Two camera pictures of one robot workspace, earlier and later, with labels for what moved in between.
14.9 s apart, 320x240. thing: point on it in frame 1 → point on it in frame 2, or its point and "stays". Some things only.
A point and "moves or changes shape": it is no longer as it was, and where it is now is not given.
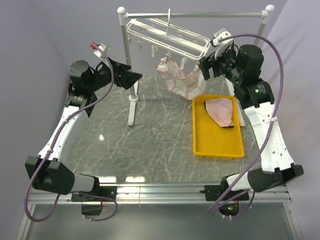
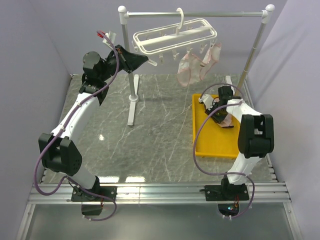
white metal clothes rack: x=126 y=14 stays
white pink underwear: x=192 y=86 → x=191 y=69
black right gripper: x=205 y=63 → x=218 y=119
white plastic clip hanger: x=162 y=35 moves or changes shape
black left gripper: x=127 y=79 → x=130 y=61
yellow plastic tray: x=209 y=139 stays
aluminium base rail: x=162 y=194 stays
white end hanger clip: x=196 y=67 moves or changes shape
